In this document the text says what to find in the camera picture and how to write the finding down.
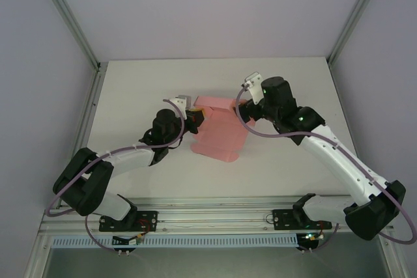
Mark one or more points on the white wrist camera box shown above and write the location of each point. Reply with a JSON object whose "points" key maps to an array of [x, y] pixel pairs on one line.
{"points": [[180, 100], [253, 84]]}

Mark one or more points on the aluminium mounting rail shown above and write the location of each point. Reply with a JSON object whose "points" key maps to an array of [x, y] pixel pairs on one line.
{"points": [[211, 216]]}

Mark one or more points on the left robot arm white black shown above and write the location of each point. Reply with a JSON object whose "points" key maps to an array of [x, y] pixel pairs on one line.
{"points": [[130, 161]]}

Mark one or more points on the aluminium table side rail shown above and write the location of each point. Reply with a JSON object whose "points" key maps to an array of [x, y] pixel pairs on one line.
{"points": [[350, 112], [91, 112]]}

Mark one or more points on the aluminium frame post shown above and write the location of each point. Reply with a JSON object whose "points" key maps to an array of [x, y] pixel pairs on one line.
{"points": [[70, 21], [355, 17]]}

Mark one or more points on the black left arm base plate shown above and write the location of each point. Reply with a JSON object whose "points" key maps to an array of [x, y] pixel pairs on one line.
{"points": [[150, 221]]}

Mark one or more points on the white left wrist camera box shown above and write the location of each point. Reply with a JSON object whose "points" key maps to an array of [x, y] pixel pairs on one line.
{"points": [[180, 100]]}

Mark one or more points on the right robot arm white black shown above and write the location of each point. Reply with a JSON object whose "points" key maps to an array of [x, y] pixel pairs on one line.
{"points": [[342, 167]]}

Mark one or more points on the pink paper box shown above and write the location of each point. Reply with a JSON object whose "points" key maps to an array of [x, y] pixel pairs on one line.
{"points": [[221, 134]]}

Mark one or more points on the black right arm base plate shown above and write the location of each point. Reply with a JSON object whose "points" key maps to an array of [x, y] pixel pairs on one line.
{"points": [[283, 219]]}

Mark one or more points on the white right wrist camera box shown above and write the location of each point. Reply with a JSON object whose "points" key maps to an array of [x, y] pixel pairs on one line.
{"points": [[253, 84]]}

